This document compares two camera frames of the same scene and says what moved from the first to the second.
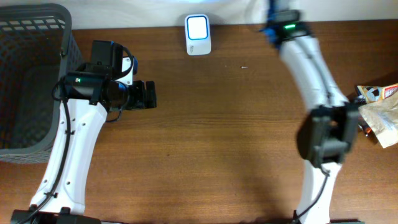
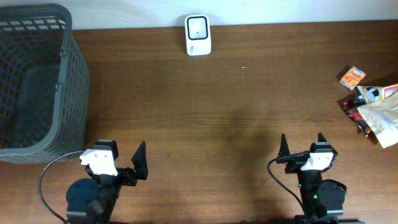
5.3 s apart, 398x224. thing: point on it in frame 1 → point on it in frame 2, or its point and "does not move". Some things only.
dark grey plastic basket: x=37 y=48 does not move
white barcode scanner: x=198 y=34 does not move
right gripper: x=352 y=121 → x=294 y=158
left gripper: x=148 y=94 → x=123 y=173
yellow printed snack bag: x=372 y=94 does not move
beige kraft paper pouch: x=382 y=117 does not move
